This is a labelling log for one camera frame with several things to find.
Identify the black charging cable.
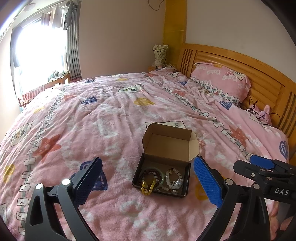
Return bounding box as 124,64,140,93
247,92,282,127

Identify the person's right hand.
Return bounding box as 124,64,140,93
269,201,295,240

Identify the wooden bed headboard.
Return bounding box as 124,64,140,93
163,1,295,147

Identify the pink patterned bed blanket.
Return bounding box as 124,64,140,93
1,71,289,240

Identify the grey pale bead bracelet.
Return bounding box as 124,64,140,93
157,182,179,194

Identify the pink patterned pillow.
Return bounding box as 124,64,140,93
190,62,251,106

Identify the black cardboard jewelry box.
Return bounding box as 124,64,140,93
132,123,200,197

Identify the pink plush toy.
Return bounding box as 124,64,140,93
247,104,272,126

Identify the wrapped flower bouquet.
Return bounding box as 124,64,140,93
152,44,169,69

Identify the yellow bead bracelet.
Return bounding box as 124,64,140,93
140,179,158,196

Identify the green jade bangle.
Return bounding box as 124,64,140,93
139,167,164,188

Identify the grey window curtain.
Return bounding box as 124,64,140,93
64,1,82,82

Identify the white bead bracelet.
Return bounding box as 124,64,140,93
164,167,184,194

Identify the wooden window side table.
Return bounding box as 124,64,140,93
18,73,70,107

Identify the dark red bead bracelet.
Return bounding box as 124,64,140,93
140,168,163,186

